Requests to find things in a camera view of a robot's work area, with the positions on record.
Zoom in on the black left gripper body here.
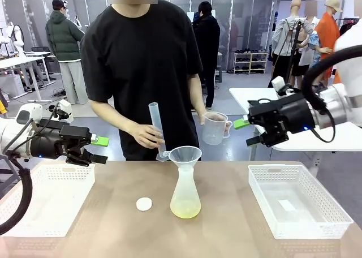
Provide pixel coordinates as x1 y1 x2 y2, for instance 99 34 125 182
29 119 75 159

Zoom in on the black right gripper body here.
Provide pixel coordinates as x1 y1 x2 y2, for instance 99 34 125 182
278 94 316 135

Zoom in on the clear plastic measuring jug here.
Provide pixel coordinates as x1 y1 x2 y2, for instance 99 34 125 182
201 111 233 146

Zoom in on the translucent plastic graduated cylinder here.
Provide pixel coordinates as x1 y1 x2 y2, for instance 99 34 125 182
148 101 170 162

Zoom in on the white round flask cap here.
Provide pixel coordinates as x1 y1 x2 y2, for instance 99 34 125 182
136 197 153 212

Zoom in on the translucent plastic funnel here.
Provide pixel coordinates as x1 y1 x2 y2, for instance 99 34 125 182
162 146 202 174

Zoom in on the translucent plastic Erlenmeyer flask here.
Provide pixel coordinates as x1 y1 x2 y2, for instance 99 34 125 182
170 167 202 220

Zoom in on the person's right forearm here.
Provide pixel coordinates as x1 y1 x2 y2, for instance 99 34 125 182
89 99 136 137

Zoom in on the person's left forearm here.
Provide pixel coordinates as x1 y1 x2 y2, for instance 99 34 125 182
189 84 208 117

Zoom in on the person's right hand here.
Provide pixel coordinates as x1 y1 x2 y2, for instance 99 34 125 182
131 122 166 150

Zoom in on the person's left hand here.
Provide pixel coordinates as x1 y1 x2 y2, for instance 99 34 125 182
199 111 213 127

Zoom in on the mannequin in black dress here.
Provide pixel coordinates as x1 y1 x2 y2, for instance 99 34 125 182
291 0 322 85

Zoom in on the white shoe rack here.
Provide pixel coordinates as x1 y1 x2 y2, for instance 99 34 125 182
233 50 269 75

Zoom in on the white perforated plastic basket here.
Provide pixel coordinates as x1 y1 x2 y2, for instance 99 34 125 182
248 164 355 240
0 163 96 238

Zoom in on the mannequin in blue floral dress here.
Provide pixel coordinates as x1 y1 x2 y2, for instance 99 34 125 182
308 30 323 86

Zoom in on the bald mannequin in grey hoodie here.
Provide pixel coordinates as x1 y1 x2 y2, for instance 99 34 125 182
271 0 314 87

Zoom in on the white desk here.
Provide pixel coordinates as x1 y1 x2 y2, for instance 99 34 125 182
0 55 53 104

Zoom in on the capped mannequin in orange dress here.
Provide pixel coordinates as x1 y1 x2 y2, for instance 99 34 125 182
313 0 344 82

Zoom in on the person in black jacket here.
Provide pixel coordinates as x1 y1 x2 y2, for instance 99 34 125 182
192 1 221 110

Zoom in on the black office chair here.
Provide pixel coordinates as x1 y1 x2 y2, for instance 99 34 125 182
31 46 57 81

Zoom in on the person in black T-shirt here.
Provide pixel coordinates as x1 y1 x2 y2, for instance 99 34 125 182
80 0 204 161

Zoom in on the man in green puffer jacket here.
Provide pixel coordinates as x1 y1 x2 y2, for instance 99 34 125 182
45 0 89 105

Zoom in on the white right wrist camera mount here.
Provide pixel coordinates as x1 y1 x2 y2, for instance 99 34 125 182
271 76 302 99

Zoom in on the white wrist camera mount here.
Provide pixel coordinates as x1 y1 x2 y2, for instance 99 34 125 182
271 76 302 99
57 98 75 124

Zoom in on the thin black right gripper cable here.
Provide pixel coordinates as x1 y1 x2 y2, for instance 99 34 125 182
309 107 337 144

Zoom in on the thick black right arm hose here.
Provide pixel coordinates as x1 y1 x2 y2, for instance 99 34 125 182
301 44 362 112

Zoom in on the thick black arm hose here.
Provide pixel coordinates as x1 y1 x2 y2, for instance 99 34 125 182
0 152 33 236
301 44 362 112

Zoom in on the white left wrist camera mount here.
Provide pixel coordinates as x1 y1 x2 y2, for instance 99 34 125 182
57 98 75 124

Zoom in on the thick black left arm hose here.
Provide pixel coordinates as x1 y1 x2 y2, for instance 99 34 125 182
0 152 33 236

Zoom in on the black camera tripod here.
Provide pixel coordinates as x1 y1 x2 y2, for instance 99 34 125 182
273 17 305 85

